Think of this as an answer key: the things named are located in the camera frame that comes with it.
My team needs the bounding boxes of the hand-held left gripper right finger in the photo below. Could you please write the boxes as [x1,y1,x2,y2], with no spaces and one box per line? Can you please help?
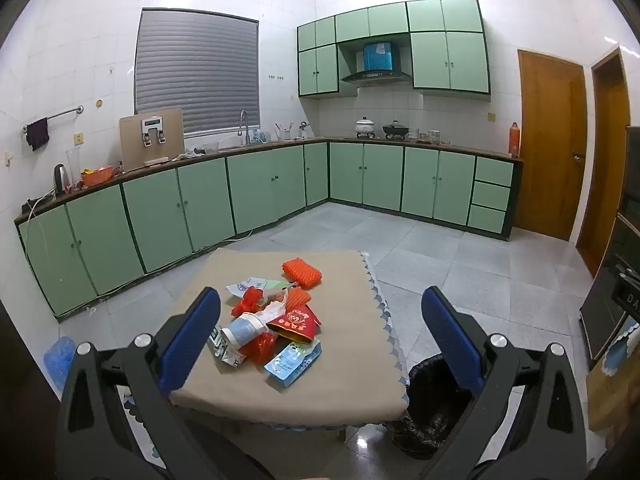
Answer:
[415,286,589,480]

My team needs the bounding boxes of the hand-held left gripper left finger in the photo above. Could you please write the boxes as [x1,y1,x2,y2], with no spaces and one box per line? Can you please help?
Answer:
[54,286,273,480]

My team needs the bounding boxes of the white green drink carton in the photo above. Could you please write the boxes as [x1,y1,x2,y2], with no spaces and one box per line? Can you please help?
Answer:
[207,325,247,365]

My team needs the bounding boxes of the white blue paper cup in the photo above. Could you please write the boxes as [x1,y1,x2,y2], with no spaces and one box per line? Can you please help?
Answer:
[220,310,271,348]

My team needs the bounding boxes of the red plastic bag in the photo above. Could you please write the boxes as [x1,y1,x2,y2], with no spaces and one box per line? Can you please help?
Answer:
[240,332,278,366]
[231,287,271,318]

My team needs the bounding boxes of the black trash bin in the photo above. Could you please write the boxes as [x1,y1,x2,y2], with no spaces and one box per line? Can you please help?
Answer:
[392,355,473,461]

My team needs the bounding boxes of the white green plastic bag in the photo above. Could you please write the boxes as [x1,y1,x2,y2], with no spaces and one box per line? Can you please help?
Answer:
[226,277,296,301]

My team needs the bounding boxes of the blue wet wipes packet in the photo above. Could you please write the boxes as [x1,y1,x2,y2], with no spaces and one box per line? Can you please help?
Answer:
[263,338,321,388]

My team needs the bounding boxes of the red paper packet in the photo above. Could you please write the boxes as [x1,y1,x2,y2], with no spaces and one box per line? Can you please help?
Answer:
[265,305,321,341]

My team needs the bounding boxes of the orange foam fruit net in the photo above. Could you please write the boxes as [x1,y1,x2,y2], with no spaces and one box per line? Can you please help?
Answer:
[281,258,323,288]

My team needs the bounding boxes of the green base cabinets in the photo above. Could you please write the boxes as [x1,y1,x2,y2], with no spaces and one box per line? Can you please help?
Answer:
[14,139,523,318]

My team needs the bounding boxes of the blue plastic bag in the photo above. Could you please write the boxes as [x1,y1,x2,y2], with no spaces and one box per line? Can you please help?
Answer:
[44,336,77,386]

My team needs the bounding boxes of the blue scalloped cloth pile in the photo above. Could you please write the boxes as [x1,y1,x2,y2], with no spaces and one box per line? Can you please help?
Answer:
[600,320,640,376]

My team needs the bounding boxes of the black refrigerator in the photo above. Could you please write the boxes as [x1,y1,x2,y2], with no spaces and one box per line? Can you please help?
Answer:
[580,125,640,361]

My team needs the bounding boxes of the orange plastic basket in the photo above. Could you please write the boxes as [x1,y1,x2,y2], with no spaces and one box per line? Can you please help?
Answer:
[80,166,117,188]

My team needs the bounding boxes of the cardboard sheet with holder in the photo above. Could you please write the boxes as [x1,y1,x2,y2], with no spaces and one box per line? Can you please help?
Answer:
[119,108,186,172]

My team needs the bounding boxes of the dark towel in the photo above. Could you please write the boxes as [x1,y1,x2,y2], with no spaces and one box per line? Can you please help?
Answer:
[26,117,51,152]

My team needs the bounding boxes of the grey window blind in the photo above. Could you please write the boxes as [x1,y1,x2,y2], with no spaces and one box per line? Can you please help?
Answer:
[134,7,262,138]

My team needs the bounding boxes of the black range hood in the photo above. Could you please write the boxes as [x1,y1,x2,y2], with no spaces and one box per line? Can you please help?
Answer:
[341,42,413,85]

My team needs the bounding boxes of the wooden door with frame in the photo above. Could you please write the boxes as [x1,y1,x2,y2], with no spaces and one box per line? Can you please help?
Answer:
[576,47,632,277]

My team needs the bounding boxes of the steel towel rail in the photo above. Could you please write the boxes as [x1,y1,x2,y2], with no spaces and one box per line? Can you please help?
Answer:
[21,105,85,133]

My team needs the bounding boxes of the green wall cabinets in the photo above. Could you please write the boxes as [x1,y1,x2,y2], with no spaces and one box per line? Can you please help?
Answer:
[297,0,492,100]

